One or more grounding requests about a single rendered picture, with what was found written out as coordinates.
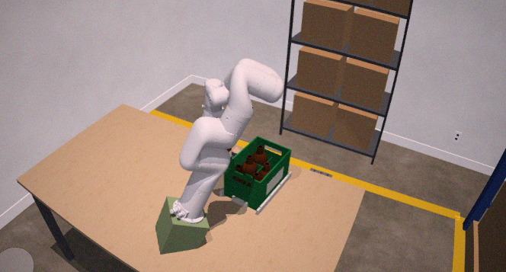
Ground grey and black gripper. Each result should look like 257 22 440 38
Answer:
203 108 224 118

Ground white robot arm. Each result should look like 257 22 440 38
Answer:
170 59 284 224

